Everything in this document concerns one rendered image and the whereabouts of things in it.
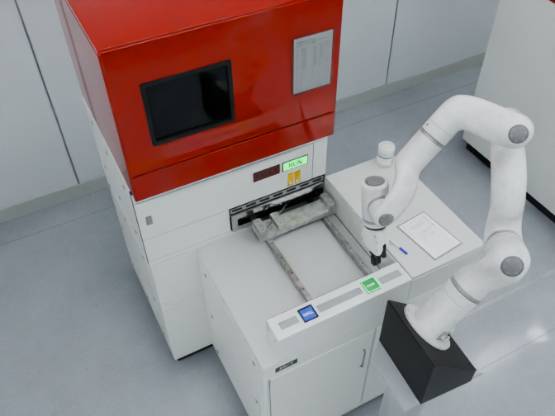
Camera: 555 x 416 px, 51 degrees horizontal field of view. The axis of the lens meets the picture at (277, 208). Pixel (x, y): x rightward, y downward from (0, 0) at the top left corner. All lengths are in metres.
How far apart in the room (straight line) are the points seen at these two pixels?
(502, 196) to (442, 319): 0.43
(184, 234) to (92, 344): 1.11
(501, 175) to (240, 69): 0.87
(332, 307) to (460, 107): 0.80
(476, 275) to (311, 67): 0.88
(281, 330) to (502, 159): 0.89
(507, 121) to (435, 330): 0.70
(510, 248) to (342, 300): 0.61
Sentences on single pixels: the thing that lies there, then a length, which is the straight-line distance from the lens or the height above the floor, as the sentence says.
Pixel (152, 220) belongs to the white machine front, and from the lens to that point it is 2.23.
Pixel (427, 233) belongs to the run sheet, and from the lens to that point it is 2.33.
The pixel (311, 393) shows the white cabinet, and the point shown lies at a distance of 2.45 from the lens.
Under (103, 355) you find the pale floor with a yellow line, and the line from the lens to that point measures 3.21.
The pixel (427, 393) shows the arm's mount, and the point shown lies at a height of 0.89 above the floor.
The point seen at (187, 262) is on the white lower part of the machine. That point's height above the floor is 0.76.
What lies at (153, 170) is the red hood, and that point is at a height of 1.34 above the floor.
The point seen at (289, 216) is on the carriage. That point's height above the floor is 0.88.
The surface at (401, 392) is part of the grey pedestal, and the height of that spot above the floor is 0.82.
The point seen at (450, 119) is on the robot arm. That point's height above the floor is 1.63.
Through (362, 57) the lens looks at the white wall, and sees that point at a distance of 4.40.
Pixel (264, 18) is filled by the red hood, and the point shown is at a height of 1.79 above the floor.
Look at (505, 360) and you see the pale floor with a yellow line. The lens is 3.25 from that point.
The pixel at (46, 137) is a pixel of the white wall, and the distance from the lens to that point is 3.71.
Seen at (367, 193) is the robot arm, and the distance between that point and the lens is 1.81.
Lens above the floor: 2.65
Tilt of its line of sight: 45 degrees down
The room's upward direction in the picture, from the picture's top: 1 degrees counter-clockwise
